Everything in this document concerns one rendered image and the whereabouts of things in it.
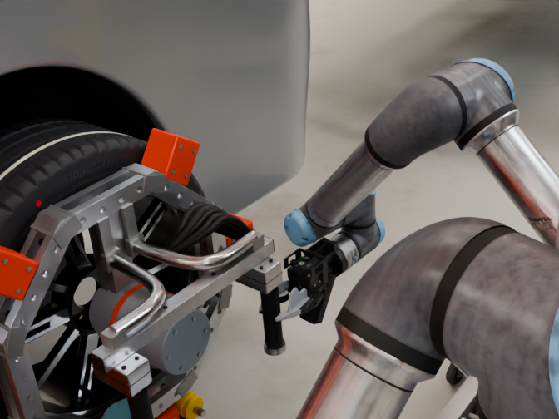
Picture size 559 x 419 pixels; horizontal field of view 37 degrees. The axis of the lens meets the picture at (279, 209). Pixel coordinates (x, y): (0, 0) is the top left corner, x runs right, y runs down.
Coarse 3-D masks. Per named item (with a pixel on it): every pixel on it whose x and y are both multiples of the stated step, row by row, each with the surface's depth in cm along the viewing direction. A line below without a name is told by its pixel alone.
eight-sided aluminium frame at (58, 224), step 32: (96, 192) 150; (128, 192) 150; (160, 192) 156; (192, 192) 164; (32, 224) 142; (64, 224) 140; (32, 256) 142; (32, 288) 139; (224, 288) 180; (0, 320) 139; (32, 320) 141; (0, 352) 139; (0, 384) 146; (32, 384) 144; (160, 384) 178; (192, 384) 180; (32, 416) 146; (64, 416) 160
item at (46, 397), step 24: (144, 216) 171; (168, 216) 178; (72, 240) 157; (168, 240) 184; (72, 264) 159; (144, 264) 192; (48, 288) 155; (72, 288) 160; (96, 288) 171; (168, 288) 187; (48, 312) 158; (72, 312) 167; (72, 336) 163; (96, 336) 168; (48, 360) 161; (72, 360) 187; (48, 384) 177; (72, 384) 178; (96, 384) 179; (48, 408) 163; (72, 408) 168; (96, 408) 171
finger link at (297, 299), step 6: (294, 288) 158; (294, 294) 159; (300, 294) 161; (306, 294) 163; (294, 300) 159; (300, 300) 161; (306, 300) 162; (294, 306) 160; (300, 306) 161; (282, 312) 159; (288, 312) 159; (294, 312) 159; (300, 312) 160; (276, 318) 158; (282, 318) 158; (288, 318) 160
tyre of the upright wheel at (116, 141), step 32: (32, 128) 160; (64, 128) 161; (96, 128) 166; (0, 160) 150; (32, 160) 149; (64, 160) 148; (96, 160) 153; (128, 160) 159; (0, 192) 144; (32, 192) 144; (64, 192) 149; (0, 224) 140; (0, 416) 151; (96, 416) 172
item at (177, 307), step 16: (272, 240) 156; (240, 256) 152; (256, 256) 154; (208, 272) 148; (224, 272) 148; (240, 272) 151; (192, 288) 144; (208, 288) 145; (176, 304) 140; (192, 304) 143; (160, 320) 137; (176, 320) 140; (128, 336) 134; (144, 336) 135; (96, 352) 130; (112, 352) 130; (128, 352) 133; (96, 368) 131
